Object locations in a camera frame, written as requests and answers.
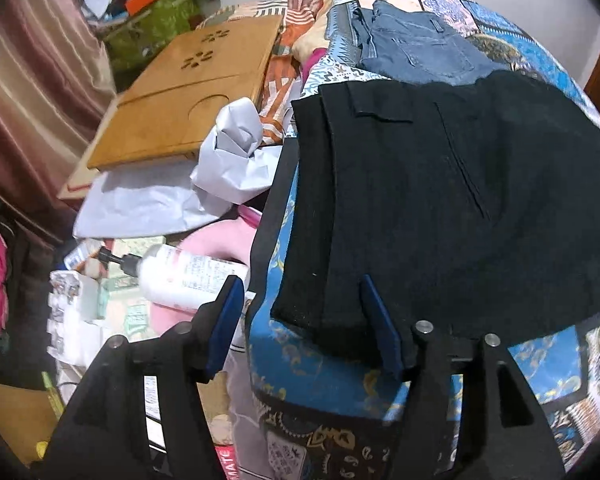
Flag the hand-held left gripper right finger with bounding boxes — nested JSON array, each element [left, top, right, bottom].
[[358, 275, 567, 480]]

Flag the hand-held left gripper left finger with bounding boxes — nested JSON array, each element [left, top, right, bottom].
[[40, 275, 246, 480]]

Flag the black pants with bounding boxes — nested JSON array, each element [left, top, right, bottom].
[[270, 70, 600, 361]]

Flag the white lotion pump bottle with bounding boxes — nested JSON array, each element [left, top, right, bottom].
[[97, 244, 251, 311]]

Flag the blue patchwork blanket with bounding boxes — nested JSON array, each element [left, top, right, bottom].
[[247, 0, 600, 480]]

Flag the white crumpled paper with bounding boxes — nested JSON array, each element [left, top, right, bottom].
[[72, 162, 236, 241]]

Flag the stack of white boxes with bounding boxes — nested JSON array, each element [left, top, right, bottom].
[[47, 269, 112, 363]]

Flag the wooden lap desk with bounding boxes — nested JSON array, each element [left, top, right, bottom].
[[57, 14, 286, 198]]

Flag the orange striped bed sheet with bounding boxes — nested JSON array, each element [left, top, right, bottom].
[[195, 0, 331, 146]]

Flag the blue jeans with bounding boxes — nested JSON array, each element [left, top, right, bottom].
[[350, 0, 511, 86]]

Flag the striped brown curtain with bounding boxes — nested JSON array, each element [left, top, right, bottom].
[[0, 0, 118, 246]]

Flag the green fabric hamper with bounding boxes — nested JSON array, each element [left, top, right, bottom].
[[102, 0, 201, 73]]

